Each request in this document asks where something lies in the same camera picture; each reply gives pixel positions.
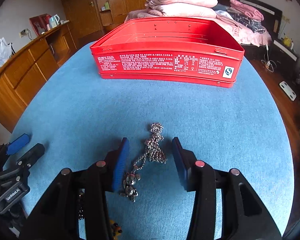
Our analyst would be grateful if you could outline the bed with pink cover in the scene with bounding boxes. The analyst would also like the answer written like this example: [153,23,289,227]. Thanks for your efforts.
[125,10,272,47]

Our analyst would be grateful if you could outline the white bathroom scale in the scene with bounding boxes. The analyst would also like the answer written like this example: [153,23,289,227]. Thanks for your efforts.
[279,81,297,101]

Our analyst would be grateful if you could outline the silver chain with bear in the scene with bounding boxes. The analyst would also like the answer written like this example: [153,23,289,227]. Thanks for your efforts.
[119,122,168,202]

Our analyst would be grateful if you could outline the folded pink clothes pile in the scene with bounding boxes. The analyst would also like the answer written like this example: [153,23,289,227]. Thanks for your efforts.
[227,0,266,34]

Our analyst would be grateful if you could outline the folded pink quilts stack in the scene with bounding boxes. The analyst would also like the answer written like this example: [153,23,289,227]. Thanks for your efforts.
[145,0,218,18]

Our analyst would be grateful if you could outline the wooden sideboard cabinet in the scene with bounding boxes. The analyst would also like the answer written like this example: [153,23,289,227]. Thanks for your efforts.
[0,22,77,132]

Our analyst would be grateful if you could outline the blue table cloth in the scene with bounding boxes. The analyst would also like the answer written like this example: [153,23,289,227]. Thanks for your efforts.
[12,46,294,239]

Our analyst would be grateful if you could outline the white plastic bag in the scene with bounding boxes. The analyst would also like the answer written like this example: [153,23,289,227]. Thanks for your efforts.
[0,37,13,68]

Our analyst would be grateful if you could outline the dark wooden headboard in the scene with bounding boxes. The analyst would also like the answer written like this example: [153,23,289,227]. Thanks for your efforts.
[218,0,282,39]

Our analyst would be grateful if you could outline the white electric kettle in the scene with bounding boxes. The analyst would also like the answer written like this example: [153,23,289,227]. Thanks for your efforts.
[49,14,60,28]

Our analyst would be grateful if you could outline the red picture frame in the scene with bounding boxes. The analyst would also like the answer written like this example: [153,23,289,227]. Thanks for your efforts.
[29,14,51,36]

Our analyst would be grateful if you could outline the red metal tin box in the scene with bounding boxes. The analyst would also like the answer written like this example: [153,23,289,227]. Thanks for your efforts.
[90,17,244,88]

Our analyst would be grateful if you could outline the yellow pikachu plush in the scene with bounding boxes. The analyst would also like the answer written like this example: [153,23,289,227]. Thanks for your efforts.
[282,35,293,48]

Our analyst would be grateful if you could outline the white power strip cable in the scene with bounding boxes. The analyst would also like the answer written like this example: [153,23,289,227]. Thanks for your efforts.
[261,44,277,73]

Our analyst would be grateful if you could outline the wooden wardrobe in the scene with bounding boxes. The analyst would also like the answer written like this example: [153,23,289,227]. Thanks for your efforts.
[61,0,146,48]

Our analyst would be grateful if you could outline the dark bedside table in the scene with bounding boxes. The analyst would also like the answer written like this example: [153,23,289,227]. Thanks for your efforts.
[269,39,299,75]

